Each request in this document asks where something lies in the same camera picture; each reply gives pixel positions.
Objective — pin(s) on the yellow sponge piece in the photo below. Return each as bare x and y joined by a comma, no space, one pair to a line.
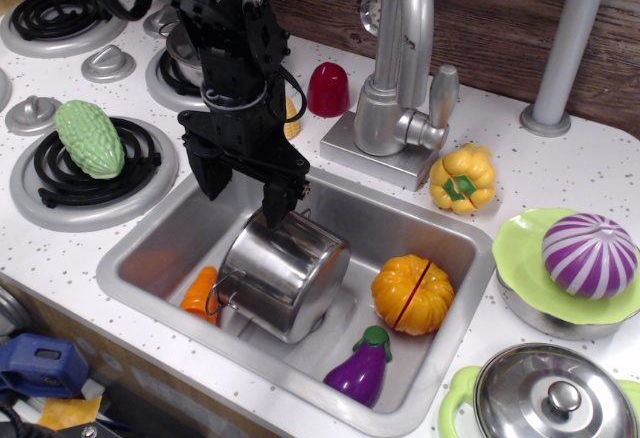
62,413

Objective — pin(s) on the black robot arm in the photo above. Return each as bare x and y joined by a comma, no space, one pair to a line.
240,47

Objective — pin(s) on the silver toy faucet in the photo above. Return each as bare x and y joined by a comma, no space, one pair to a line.
401,120

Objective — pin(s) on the purple striped toy onion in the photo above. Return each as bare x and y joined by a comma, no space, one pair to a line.
590,256

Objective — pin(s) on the orange toy pumpkin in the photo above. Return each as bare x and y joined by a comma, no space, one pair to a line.
412,295

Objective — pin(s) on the silver stove knob back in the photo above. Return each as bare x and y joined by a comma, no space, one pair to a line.
159,24

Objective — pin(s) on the light green toy plate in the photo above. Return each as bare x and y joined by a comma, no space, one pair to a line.
517,252

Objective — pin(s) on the red toy pepper half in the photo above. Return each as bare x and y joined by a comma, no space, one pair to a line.
328,91

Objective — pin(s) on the stainless steel sink basin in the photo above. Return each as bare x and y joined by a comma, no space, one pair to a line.
153,266

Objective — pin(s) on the yellow toy corn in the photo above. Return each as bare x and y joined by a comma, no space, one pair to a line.
292,127

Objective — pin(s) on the light green toy pot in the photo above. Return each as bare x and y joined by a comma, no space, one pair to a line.
461,393

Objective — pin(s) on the steel pot lid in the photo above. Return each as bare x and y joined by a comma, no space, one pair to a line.
537,390

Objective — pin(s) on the silver stove knob front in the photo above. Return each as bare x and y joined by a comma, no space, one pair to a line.
33,116

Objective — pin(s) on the stainless steel pot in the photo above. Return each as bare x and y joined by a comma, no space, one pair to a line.
283,279

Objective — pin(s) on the grey vertical pole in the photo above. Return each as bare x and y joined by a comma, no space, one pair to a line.
547,116

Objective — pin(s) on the steel bowl under plate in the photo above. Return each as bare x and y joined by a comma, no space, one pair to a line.
555,326

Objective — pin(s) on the purple toy eggplant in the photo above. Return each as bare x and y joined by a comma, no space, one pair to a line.
361,376

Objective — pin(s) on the silver stove knob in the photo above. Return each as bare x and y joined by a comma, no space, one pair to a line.
33,116
110,64
159,24

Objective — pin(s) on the green toy bitter melon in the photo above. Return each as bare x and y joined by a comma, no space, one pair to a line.
90,138

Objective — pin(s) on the yellow toy bell pepper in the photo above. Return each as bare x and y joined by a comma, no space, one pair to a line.
463,181

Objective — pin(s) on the blue clamp tool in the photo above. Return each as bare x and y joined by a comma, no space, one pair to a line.
39,366

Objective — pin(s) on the silver stove knob middle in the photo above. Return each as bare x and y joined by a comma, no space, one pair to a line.
110,64

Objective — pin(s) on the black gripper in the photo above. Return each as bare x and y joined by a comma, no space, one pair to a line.
251,141

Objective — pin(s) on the small lidded steel pan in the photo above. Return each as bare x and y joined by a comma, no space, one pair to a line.
184,55

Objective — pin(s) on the orange toy carrot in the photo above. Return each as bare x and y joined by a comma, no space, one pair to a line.
196,299

